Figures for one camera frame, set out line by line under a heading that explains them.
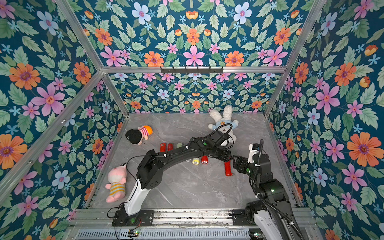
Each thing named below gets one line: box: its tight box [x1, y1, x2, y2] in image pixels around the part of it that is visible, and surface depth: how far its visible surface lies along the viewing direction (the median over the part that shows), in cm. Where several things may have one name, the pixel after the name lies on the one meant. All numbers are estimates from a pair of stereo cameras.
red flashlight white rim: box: [160, 143, 167, 153], surface depth 100 cm
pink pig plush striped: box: [105, 162, 127, 203], surface depth 82 cm
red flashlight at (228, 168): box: [224, 160, 233, 177], surface depth 90 cm
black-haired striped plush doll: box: [125, 125, 154, 145], surface depth 102 cm
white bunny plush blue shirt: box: [208, 105, 239, 145], surface depth 110 cm
